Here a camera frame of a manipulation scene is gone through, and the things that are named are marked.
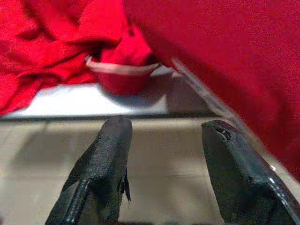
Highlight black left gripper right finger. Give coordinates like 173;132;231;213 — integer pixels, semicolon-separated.
201;119;300;225

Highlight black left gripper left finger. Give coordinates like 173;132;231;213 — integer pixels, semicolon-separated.
45;115;134;225

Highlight red white-trimmed shirt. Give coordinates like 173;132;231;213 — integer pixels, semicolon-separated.
0;0;300;183

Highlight white folding table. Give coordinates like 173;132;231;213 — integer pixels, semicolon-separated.
0;82;218;121

